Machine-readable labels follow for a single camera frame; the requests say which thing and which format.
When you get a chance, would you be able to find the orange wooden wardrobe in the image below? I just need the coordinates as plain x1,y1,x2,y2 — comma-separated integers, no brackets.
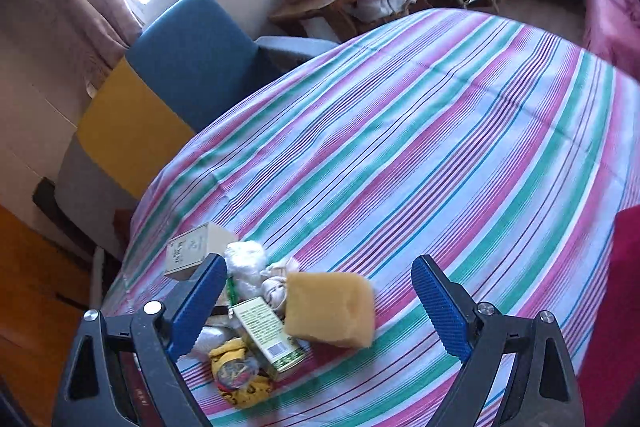
0,202,101,427

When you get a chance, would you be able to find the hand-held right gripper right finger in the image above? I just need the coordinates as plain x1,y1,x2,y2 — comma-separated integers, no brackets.
411,254,586,427

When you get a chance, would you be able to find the yellow sponge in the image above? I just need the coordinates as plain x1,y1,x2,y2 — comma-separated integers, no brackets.
284,272,377,349

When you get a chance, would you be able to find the red clothing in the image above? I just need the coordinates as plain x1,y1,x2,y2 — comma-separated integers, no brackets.
580,207,640,427

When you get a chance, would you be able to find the beige cardboard box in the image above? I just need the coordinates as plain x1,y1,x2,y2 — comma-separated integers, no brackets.
164,223,240,282

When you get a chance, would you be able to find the snack bar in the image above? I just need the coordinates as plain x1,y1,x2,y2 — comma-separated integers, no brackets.
260,257,301,310

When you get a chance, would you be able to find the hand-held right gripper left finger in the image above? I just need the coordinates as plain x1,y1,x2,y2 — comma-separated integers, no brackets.
52,253,228,427

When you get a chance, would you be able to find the small white plastic bag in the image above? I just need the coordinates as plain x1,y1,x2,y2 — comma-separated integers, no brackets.
223,241,268,303

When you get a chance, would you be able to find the blue yellow grey sofa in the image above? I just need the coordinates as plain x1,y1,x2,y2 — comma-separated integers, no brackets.
55,0,341,228

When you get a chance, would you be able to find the green and white box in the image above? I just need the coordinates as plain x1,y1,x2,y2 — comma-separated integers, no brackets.
231,297,307,380

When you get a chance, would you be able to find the pink bedding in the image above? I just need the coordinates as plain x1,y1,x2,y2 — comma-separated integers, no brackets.
582,0,640,82

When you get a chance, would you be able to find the striped bedsheet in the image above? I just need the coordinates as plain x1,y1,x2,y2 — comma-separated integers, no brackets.
100,7,640,427

